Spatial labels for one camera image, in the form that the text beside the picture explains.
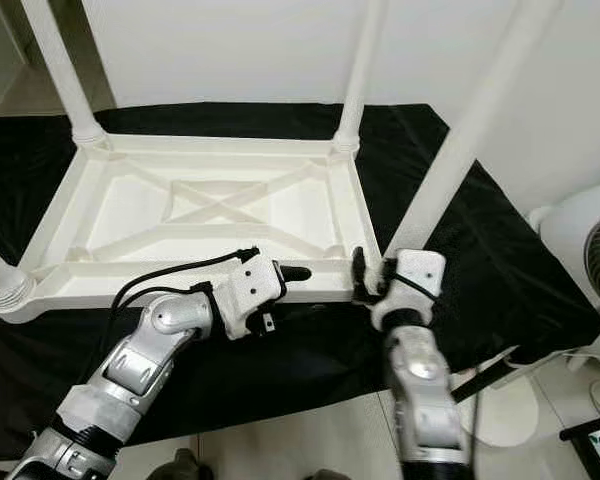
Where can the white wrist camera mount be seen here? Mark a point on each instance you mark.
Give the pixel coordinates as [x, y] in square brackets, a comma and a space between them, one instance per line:
[418, 272]
[252, 288]

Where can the black table cloth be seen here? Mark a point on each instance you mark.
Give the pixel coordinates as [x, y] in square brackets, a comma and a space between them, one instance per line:
[510, 260]

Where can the black metal frame bar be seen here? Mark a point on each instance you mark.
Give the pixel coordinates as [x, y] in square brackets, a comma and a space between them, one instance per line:
[485, 375]

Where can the white plastic table top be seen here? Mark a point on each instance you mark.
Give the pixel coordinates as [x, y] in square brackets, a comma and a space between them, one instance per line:
[120, 220]

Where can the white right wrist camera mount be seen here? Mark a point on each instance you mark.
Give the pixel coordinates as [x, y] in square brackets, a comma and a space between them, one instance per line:
[418, 272]

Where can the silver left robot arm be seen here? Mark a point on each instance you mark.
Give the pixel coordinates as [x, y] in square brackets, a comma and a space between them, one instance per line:
[150, 350]

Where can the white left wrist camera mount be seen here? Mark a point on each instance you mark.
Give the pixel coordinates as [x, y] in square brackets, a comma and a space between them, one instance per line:
[252, 288]

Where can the white electric fan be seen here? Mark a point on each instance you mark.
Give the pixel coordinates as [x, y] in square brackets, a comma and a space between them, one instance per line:
[580, 245]

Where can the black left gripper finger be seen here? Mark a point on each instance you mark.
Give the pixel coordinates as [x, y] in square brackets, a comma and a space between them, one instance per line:
[297, 273]

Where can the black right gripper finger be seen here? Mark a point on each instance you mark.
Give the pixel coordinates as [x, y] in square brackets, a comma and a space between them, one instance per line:
[360, 272]

